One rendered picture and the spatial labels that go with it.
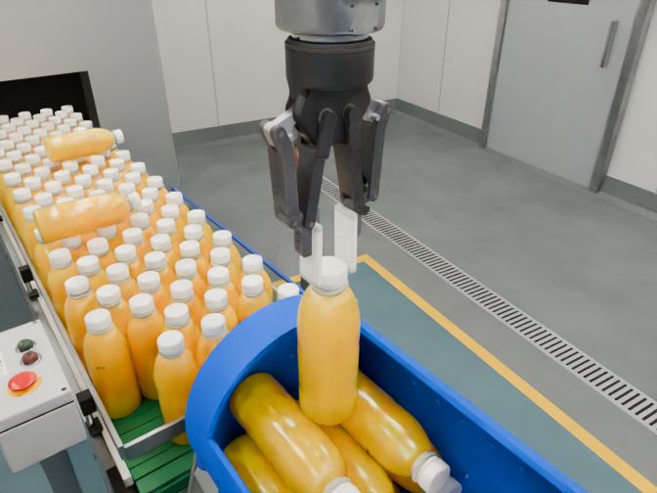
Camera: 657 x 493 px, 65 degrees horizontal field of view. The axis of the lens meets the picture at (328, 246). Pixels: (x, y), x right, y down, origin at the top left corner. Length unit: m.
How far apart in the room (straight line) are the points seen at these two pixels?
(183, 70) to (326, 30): 4.57
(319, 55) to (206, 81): 4.63
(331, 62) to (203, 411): 0.43
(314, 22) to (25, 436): 0.66
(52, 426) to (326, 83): 0.62
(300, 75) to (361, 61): 0.05
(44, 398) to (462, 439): 0.56
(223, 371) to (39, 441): 0.32
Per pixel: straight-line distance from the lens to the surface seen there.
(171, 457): 0.96
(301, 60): 0.43
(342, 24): 0.42
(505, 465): 0.69
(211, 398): 0.65
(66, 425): 0.86
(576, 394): 2.49
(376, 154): 0.51
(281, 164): 0.45
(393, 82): 6.05
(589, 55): 4.38
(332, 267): 0.54
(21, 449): 0.86
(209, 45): 5.01
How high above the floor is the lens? 1.63
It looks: 30 degrees down
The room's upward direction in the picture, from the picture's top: straight up
